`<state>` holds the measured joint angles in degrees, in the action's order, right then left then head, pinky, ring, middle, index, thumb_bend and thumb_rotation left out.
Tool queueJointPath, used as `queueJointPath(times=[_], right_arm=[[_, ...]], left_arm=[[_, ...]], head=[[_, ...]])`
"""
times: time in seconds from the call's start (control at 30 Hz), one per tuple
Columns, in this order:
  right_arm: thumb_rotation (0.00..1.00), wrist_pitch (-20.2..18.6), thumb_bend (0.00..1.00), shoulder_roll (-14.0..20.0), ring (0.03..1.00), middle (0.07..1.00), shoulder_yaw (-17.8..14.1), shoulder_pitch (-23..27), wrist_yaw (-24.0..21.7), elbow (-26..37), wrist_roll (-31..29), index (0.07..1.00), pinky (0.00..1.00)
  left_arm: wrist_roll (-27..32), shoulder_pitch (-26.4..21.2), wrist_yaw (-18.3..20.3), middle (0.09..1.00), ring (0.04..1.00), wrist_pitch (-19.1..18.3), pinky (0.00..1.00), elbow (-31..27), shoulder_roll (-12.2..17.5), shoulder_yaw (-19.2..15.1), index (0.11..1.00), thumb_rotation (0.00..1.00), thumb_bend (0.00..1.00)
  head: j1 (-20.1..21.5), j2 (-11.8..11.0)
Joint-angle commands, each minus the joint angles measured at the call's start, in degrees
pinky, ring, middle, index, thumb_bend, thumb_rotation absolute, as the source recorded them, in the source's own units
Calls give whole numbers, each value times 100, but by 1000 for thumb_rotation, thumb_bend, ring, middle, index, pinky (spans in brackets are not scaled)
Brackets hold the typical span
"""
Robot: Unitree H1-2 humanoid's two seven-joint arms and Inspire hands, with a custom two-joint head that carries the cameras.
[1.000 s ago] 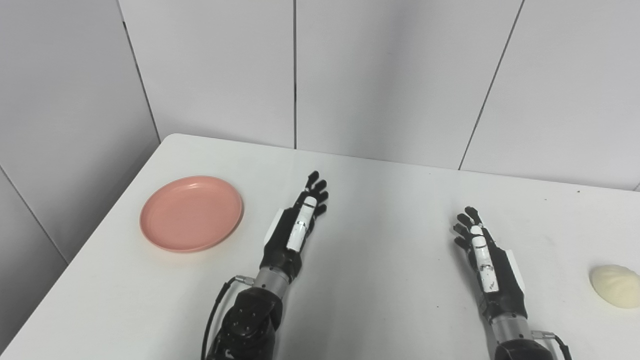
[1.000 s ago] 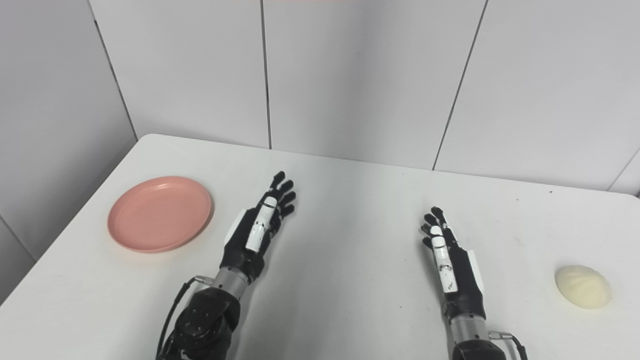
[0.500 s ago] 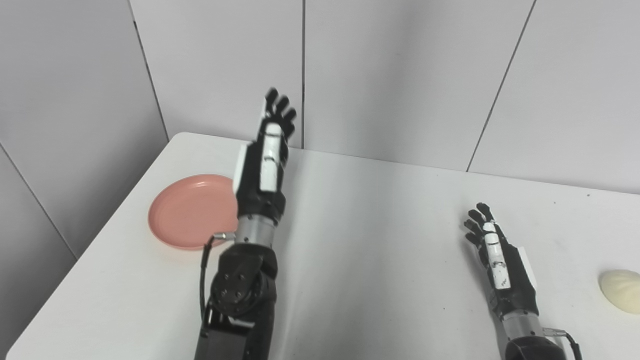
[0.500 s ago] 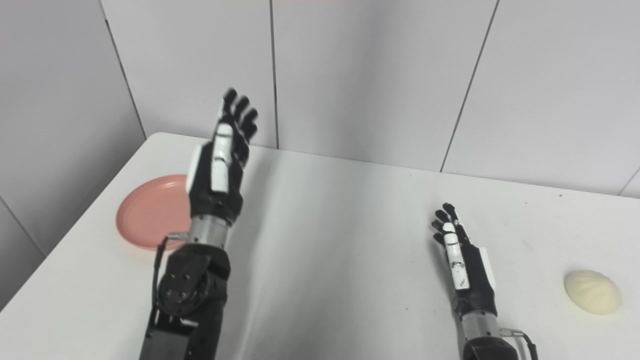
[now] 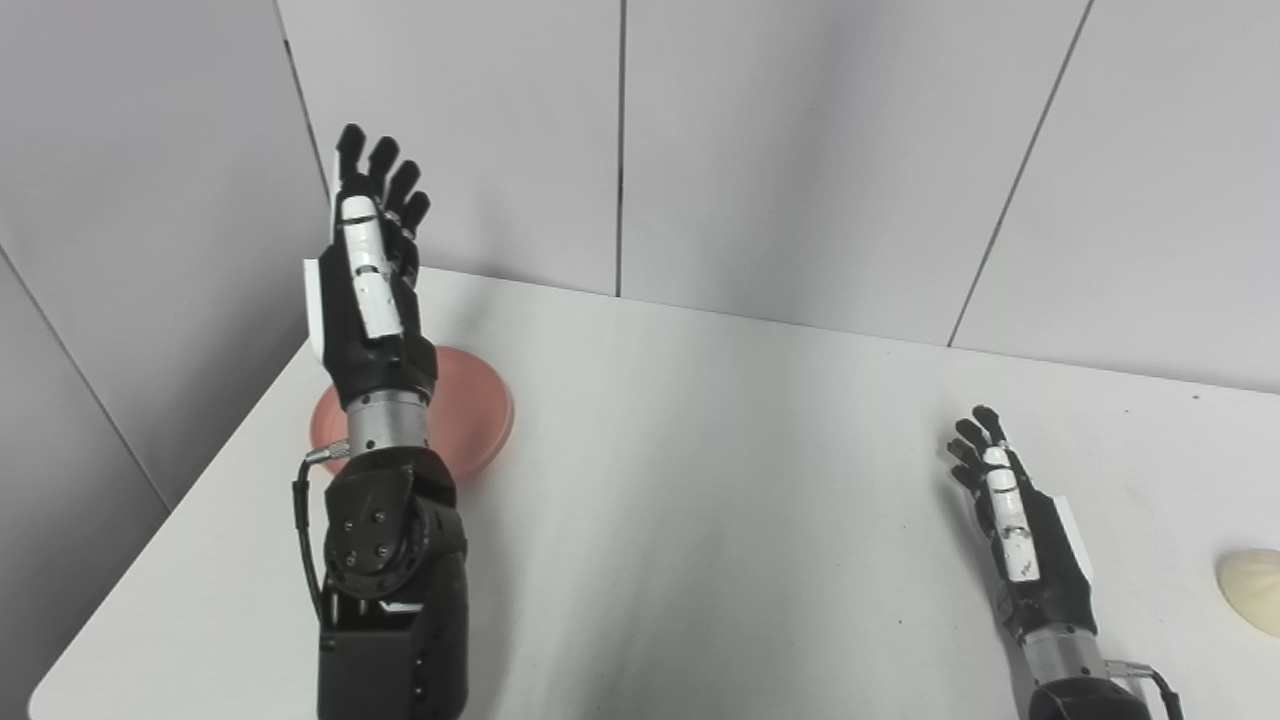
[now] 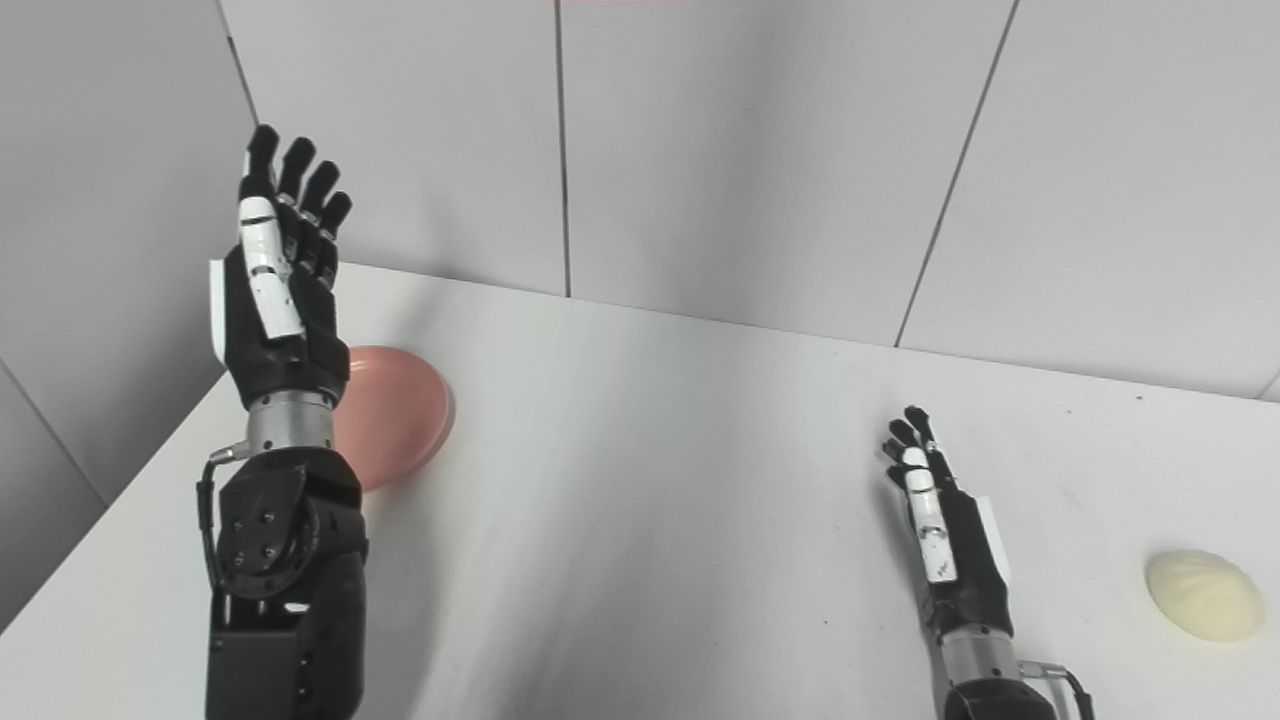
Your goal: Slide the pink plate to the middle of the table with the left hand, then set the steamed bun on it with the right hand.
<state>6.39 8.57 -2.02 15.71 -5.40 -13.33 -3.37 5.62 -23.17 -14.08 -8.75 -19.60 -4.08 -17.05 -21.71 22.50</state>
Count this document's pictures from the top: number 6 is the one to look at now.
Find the pink plate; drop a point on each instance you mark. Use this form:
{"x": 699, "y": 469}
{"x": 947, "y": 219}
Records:
{"x": 395, "y": 415}

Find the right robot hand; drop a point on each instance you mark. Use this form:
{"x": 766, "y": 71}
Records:
{"x": 945, "y": 540}

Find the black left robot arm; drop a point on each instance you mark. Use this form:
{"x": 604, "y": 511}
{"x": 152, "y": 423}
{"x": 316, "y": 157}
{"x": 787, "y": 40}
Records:
{"x": 285, "y": 570}

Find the white steamed bun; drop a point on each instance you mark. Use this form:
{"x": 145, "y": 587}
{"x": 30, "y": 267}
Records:
{"x": 1203, "y": 595}

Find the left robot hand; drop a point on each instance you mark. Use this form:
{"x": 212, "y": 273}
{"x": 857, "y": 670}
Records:
{"x": 280, "y": 290}

